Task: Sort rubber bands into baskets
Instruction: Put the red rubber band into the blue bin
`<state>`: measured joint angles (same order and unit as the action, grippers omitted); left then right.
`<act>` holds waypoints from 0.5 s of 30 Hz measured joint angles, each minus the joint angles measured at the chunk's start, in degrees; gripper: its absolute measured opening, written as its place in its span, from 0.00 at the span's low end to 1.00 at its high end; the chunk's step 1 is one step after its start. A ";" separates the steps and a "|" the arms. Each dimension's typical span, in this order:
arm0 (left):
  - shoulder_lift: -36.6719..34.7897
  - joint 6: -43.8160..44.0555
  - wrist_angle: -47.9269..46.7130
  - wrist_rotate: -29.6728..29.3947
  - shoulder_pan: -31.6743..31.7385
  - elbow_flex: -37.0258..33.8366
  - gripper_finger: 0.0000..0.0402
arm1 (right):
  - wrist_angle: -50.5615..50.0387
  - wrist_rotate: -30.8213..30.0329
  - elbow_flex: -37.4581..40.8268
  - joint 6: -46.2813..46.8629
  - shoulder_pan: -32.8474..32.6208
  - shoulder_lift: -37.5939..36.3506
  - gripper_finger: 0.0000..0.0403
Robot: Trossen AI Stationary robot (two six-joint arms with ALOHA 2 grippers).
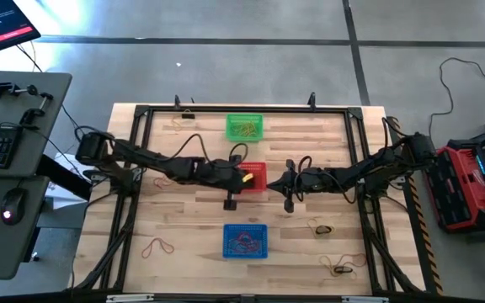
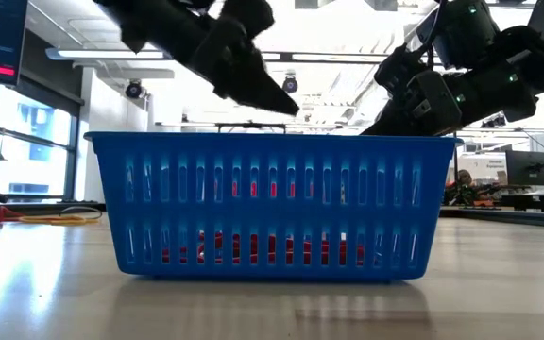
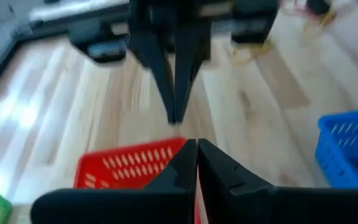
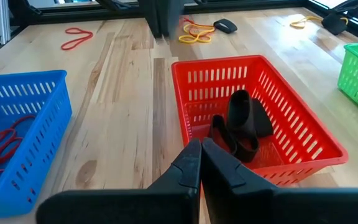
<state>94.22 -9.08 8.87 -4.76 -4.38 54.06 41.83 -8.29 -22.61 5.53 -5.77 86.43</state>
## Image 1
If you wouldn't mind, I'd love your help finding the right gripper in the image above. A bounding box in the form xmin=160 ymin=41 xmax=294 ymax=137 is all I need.
xmin=266 ymin=158 xmax=334 ymax=213

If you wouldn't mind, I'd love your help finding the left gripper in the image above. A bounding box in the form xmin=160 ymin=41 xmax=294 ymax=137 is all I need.
xmin=191 ymin=153 xmax=255 ymax=212

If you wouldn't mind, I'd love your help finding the red rubber bands heap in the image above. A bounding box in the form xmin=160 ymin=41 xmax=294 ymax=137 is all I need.
xmin=227 ymin=230 xmax=264 ymax=256

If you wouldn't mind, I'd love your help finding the red rubber band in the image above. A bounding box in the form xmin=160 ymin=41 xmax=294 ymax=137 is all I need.
xmin=141 ymin=237 xmax=176 ymax=259
xmin=152 ymin=175 xmax=175 ymax=189
xmin=333 ymin=252 xmax=368 ymax=271

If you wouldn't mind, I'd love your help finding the red plastic basket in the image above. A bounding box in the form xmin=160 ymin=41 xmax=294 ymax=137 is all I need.
xmin=237 ymin=161 xmax=269 ymax=194

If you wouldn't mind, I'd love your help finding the blue plastic basket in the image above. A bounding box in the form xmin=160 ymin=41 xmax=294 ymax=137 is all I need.
xmin=221 ymin=223 xmax=269 ymax=260

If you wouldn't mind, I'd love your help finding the green plastic basket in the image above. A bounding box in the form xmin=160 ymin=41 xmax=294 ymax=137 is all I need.
xmin=225 ymin=113 xmax=265 ymax=143

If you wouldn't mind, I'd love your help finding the black yellow hazard strip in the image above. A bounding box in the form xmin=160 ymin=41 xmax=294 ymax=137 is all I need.
xmin=387 ymin=115 xmax=445 ymax=296

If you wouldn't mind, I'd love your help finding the red and black tool case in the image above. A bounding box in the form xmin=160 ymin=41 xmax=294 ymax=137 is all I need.
xmin=424 ymin=140 xmax=485 ymax=233

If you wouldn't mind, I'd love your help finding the white paper sheet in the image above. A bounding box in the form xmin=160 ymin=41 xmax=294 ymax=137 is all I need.
xmin=46 ymin=153 xmax=96 ymax=210

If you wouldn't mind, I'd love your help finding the black desk clamp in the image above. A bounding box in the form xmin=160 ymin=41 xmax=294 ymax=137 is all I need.
xmin=0 ymin=82 xmax=40 ymax=100
xmin=19 ymin=92 xmax=55 ymax=127

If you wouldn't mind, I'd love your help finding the black computer mouse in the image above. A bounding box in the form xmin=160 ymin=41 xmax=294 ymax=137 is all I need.
xmin=0 ymin=186 xmax=29 ymax=226

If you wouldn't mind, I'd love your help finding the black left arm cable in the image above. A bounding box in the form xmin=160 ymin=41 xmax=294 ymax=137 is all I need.
xmin=157 ymin=133 xmax=251 ymax=166

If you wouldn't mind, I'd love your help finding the black aluminium table frame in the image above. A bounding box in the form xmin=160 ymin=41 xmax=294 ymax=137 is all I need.
xmin=70 ymin=93 xmax=428 ymax=295

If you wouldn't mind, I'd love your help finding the black floor cable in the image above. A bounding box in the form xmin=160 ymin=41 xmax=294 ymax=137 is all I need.
xmin=429 ymin=56 xmax=485 ymax=142

